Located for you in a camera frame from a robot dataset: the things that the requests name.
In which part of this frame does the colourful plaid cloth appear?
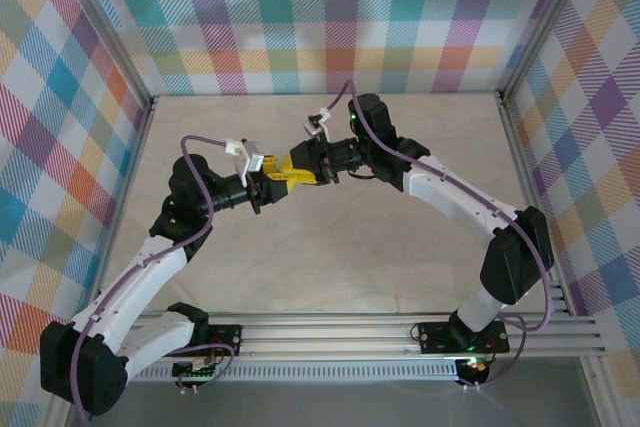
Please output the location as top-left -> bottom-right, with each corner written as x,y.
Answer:
0,0 -> 151,427
74,0 -> 574,97
505,0 -> 640,427

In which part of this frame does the green circuit board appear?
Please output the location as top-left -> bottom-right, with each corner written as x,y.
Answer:
172,357 -> 222,381

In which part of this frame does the black controller board with lights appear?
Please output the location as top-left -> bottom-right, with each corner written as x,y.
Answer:
456,356 -> 494,387

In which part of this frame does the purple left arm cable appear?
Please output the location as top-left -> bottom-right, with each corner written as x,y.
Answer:
71,134 -> 246,423

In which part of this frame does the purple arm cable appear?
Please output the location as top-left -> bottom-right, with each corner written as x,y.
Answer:
319,77 -> 557,394
71,134 -> 246,423

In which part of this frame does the aluminium frame side rail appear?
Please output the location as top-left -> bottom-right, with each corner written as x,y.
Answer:
495,91 -> 619,427
47,96 -> 160,427

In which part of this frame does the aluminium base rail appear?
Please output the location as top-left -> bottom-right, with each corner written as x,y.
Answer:
133,311 -> 609,359

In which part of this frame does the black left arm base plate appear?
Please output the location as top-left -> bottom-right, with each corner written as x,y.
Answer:
207,324 -> 244,356

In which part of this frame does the aluminium frame post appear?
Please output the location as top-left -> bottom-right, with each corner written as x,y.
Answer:
498,0 -> 599,104
53,0 -> 154,114

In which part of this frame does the slotted grey cable duct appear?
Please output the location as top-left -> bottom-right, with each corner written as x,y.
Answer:
117,359 -> 462,384

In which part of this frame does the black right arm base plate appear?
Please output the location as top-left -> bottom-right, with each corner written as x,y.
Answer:
416,320 -> 512,355

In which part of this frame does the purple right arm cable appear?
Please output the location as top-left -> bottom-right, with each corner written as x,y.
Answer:
319,77 -> 557,394

